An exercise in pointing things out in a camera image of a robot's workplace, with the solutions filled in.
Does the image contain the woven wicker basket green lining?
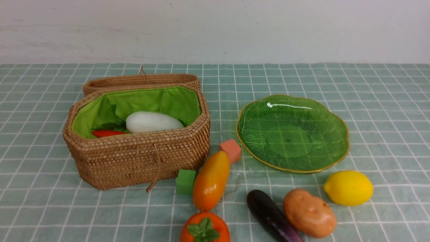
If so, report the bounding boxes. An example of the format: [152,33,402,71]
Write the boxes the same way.
[62,84,211,191]

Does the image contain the orange persimmon green leaves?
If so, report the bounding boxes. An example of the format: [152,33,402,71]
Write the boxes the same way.
[179,212,231,242]

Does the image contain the woven wicker basket lid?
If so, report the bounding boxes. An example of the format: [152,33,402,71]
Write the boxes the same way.
[82,65,200,96]

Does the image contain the green glass leaf plate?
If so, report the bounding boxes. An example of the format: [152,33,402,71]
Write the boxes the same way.
[235,94,350,173]

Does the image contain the orange yellow mango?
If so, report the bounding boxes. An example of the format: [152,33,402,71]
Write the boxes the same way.
[192,151,230,211]

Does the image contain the green checkered tablecloth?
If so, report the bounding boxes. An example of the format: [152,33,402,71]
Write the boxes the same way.
[0,63,430,242]

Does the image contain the pink foam cube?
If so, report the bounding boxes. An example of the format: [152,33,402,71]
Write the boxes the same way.
[219,139,242,164]

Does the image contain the brown potato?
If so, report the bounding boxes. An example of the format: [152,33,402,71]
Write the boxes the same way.
[283,189,337,238]

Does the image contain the yellow lemon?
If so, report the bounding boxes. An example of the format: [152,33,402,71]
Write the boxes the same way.
[324,170,374,206]

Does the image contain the dark purple eggplant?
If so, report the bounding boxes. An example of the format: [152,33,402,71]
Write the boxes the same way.
[246,190,303,242]

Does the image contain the white radish with leaves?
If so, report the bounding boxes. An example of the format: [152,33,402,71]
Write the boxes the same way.
[94,111,184,133]

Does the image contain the red chili pepper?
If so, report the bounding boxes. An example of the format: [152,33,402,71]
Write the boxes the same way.
[91,130,127,138]

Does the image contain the green foam cube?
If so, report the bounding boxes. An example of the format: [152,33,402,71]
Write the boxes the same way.
[176,169,197,196]

